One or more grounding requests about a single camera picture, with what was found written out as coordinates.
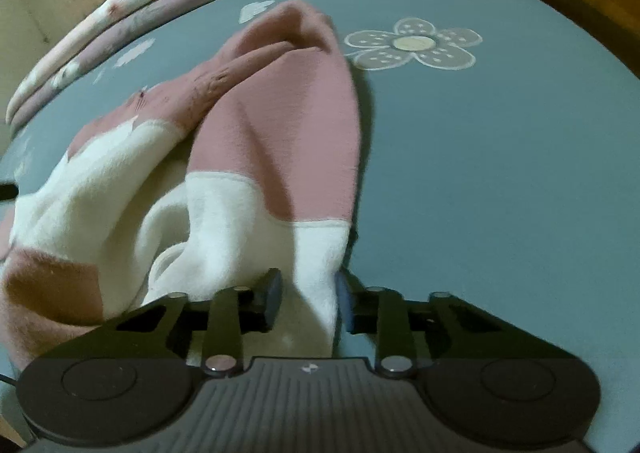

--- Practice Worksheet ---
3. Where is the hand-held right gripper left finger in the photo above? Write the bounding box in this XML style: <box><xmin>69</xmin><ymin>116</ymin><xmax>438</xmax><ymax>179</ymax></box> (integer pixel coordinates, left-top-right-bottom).
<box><xmin>114</xmin><ymin>268</ymin><xmax>284</xmax><ymax>377</ymax></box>

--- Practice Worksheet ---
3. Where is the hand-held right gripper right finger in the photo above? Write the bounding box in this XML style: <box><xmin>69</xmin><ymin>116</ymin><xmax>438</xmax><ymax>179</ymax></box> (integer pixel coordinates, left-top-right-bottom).
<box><xmin>334</xmin><ymin>270</ymin><xmax>507</xmax><ymax>379</ymax></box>

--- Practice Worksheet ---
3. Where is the pink and white knit sweater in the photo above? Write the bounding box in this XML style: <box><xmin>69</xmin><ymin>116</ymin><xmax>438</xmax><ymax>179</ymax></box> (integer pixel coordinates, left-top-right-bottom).
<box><xmin>0</xmin><ymin>0</ymin><xmax>363</xmax><ymax>370</ymax></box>

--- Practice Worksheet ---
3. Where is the blue printed bed sheet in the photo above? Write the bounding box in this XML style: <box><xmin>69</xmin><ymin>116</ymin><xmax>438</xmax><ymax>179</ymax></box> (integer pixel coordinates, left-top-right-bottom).
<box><xmin>0</xmin><ymin>0</ymin><xmax>640</xmax><ymax>439</ymax></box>

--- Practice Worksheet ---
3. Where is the purple floral quilt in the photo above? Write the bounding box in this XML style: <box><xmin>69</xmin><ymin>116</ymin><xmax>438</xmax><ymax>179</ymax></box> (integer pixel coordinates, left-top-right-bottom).
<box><xmin>10</xmin><ymin>0</ymin><xmax>298</xmax><ymax>130</ymax></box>

